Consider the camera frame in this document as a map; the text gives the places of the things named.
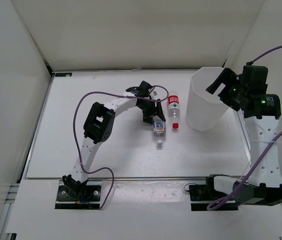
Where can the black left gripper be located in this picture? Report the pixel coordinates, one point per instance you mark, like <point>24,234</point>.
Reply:
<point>155,110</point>

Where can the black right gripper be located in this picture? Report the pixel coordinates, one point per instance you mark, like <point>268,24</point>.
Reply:
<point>227,77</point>

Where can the blue orange label bottle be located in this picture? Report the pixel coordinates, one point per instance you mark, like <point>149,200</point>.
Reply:
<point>159,132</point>

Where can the red label plastic bottle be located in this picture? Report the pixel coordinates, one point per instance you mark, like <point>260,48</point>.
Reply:
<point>174,110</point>

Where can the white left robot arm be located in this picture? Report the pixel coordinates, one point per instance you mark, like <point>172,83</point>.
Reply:
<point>98,127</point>

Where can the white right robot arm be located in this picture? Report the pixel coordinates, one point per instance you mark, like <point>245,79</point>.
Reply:
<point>262,185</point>

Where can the white plastic bin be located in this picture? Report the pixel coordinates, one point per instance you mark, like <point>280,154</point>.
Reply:
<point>204,110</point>

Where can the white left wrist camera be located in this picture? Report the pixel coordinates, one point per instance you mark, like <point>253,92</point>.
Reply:
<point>153,93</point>

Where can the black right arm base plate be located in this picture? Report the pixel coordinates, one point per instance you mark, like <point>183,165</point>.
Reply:
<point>201,195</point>

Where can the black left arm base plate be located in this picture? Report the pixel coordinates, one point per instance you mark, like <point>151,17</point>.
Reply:
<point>89,201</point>

